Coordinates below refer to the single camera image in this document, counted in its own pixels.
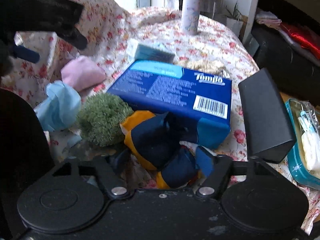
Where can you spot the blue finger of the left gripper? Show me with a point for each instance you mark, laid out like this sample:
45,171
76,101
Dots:
24,53

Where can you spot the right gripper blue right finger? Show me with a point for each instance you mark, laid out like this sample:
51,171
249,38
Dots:
204,160

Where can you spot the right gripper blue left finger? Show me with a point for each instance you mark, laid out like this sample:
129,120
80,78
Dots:
120,160

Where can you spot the navy orange fabric bundle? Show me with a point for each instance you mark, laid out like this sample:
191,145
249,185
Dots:
155,142

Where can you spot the green fluffy sponge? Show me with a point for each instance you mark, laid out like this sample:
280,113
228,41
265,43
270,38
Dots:
100,117

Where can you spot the blue Tempo tissue pack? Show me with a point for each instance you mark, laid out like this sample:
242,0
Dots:
200,102

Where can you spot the pink cloth pouch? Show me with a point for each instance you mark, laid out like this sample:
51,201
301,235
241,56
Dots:
82,73

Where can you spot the light blue face mask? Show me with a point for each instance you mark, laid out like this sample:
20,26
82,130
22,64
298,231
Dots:
59,110

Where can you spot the clear bag of cotton pads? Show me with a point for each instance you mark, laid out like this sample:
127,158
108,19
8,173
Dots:
309,124

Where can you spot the beige crochet doily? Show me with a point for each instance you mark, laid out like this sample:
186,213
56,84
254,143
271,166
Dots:
215,67

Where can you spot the black triangular stand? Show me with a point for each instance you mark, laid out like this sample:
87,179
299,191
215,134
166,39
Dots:
269,131

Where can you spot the floral tablecloth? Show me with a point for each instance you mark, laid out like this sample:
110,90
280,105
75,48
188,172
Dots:
57,185

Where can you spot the teal metal tin box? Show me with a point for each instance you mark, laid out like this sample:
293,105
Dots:
295,157

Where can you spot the light blue sponge block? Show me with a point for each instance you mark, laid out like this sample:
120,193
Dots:
140,51

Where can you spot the black sofa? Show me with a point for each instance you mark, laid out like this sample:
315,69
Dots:
293,73

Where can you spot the potted plant white pot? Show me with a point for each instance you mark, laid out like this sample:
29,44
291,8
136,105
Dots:
235,20

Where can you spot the folded striped cloth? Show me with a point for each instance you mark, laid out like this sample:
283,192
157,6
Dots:
267,18

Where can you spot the purple thermos bottle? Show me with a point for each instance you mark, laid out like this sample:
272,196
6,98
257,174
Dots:
190,16

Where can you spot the red cushion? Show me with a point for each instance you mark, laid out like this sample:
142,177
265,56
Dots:
304,36

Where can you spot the wooden side shelf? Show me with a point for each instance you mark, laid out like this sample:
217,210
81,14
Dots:
213,9

